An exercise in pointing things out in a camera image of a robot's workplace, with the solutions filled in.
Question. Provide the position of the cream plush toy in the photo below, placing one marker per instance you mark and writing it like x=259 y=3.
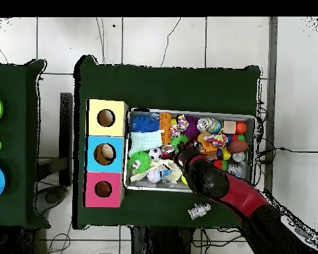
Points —
x=159 y=166

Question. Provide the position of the colourful dotted cloth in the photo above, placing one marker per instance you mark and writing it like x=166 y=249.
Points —
x=216 y=139

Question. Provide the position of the silver robot figure toy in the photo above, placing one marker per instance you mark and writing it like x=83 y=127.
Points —
x=199 y=211

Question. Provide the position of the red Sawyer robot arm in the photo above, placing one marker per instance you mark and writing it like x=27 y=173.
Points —
x=241 y=195

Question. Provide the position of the wooden box with three holes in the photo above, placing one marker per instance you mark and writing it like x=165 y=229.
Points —
x=116 y=129

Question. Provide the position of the shallow clear mesh bin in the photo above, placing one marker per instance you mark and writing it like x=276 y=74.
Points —
x=251 y=137

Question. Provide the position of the light blue knitted cloth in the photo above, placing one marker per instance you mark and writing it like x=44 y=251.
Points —
x=145 y=140

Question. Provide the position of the small soccer ball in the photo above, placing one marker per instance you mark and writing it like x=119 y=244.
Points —
x=155 y=154

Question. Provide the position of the blue spiky rubber ball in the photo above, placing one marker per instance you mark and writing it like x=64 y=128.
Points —
x=144 y=123

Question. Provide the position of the green fuzzy ball with eye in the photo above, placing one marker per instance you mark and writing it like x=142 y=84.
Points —
x=138 y=162

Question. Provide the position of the purple spiky ball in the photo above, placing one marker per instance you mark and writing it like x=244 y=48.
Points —
x=192 y=127

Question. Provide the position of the colourful drink can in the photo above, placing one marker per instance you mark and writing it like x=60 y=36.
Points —
x=208 y=124

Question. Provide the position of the plain wooden cube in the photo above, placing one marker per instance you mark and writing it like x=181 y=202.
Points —
x=229 y=127

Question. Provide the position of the brown rubber ball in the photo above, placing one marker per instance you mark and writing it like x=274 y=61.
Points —
x=238 y=146

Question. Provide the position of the red-orange ball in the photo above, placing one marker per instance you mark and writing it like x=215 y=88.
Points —
x=241 y=127

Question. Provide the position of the black upright panel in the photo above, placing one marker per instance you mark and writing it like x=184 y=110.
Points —
x=66 y=132

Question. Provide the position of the grey floor stand base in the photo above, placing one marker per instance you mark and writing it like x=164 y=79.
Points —
x=51 y=197

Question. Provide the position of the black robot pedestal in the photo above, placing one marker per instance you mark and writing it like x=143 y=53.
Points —
x=159 y=242

